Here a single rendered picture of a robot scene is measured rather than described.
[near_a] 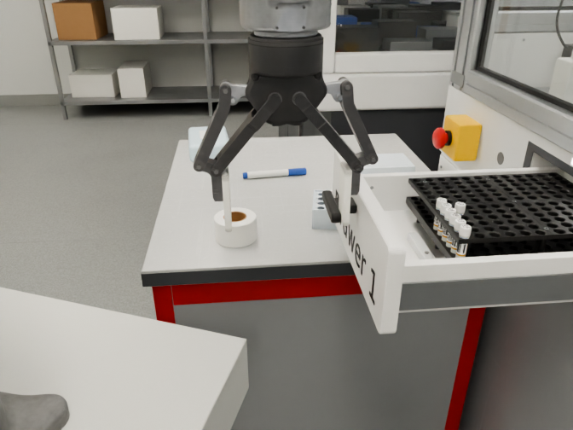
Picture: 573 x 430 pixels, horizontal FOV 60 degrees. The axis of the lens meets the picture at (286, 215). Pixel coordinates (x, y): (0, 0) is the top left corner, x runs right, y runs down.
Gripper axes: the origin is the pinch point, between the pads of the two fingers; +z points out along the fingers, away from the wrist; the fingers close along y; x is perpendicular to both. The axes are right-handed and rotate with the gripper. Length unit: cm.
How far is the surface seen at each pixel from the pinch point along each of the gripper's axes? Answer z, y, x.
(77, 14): 11, -125, 376
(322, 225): 14.4, 8.6, 23.2
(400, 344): 34.2, 21.6, 14.0
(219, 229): 12.1, -8.9, 19.4
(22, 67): 58, -192, 421
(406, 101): 9, 42, 83
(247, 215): 11.1, -4.3, 22.0
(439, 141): 3.7, 32.3, 34.2
